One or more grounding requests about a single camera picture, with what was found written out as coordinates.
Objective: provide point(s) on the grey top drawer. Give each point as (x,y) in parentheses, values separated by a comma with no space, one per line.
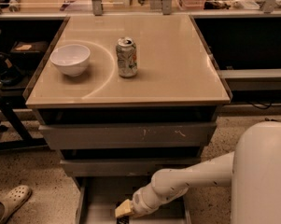
(128,135)

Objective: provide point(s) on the black table frame left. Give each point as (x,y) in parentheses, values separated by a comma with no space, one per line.
(26,141)

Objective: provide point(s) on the white clog shoe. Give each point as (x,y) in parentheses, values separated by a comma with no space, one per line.
(13,201)

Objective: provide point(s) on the dark rxbar chocolate wrapper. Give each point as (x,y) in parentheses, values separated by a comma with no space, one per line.
(123,220)

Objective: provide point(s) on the grey drawer cabinet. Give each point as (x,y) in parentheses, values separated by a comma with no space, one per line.
(176,82)

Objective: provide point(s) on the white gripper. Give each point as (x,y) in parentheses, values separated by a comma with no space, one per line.
(139,203)

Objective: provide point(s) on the black bag on shelf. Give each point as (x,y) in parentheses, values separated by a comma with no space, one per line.
(12,75)

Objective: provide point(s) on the grey middle drawer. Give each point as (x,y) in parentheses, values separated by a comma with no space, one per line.
(123,167)

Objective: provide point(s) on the crushed soda can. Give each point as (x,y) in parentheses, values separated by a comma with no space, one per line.
(126,57)

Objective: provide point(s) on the white ceramic bowl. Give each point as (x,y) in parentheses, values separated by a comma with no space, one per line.
(71,60)

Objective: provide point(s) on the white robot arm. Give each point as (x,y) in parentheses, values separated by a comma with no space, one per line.
(253,171)

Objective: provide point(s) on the open grey bottom drawer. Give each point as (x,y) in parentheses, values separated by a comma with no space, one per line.
(99,196)

